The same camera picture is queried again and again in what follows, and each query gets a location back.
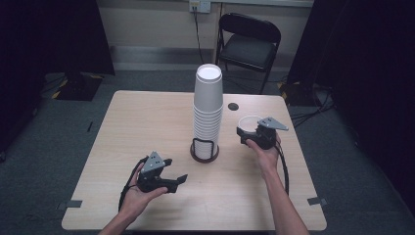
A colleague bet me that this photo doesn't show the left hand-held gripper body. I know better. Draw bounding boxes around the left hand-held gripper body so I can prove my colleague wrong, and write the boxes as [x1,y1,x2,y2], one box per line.
[137,151,170,193]

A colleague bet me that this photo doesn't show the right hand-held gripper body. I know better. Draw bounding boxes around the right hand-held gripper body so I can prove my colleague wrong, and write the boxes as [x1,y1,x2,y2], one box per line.
[253,117,290,151]

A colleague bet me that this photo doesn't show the single white paper cup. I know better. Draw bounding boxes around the single white paper cup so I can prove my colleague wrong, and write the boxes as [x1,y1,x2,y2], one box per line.
[237,115,264,134]

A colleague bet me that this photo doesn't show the dark round wire cup holder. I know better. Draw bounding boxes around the dark round wire cup holder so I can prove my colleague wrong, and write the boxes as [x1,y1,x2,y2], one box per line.
[189,137,220,164]

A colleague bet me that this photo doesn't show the stack of white paper cups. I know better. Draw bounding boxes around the stack of white paper cups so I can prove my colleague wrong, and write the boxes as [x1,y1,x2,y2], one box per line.
[192,63,225,161]

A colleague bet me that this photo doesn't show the person's right hand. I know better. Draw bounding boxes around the person's right hand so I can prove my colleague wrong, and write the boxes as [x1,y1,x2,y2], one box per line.
[245,133,282,179]

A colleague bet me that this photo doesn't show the person's left hand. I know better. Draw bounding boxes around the person's left hand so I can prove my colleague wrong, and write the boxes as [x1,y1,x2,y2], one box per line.
[119,163,169,218]

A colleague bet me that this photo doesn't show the grey tape strip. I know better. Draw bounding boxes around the grey tape strip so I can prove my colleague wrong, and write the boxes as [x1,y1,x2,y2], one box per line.
[56,199,83,212]
[306,196,328,207]

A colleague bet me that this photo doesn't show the black folding chair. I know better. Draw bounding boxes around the black folding chair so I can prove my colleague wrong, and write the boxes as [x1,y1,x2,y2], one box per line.
[215,12,282,95]

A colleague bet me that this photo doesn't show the black stand base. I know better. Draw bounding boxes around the black stand base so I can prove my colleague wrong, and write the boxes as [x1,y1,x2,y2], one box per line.
[51,71,105,102]

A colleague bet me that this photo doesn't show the dark curtain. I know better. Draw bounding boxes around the dark curtain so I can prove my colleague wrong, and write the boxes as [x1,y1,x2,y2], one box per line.
[286,0,415,210]
[0,0,115,158]

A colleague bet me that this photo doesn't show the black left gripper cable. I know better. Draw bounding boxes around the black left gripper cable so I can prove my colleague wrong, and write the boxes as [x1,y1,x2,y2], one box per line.
[117,156,150,212]

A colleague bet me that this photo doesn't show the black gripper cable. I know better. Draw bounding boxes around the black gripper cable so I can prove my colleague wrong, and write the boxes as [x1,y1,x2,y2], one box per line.
[273,144,291,197]
[117,156,150,212]

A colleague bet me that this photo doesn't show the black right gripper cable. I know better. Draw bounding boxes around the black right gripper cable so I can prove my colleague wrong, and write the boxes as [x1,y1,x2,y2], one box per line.
[273,144,291,197]

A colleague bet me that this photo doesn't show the black floor cables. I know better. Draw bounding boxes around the black floor cables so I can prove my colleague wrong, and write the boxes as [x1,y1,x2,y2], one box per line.
[287,82,337,129]

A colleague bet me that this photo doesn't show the black wall power cable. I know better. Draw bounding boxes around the black wall power cable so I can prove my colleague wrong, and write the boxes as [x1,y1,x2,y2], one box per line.
[193,6,206,66]

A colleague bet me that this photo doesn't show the white wall socket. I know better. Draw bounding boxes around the white wall socket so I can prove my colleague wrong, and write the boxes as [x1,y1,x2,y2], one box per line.
[188,0,212,15]

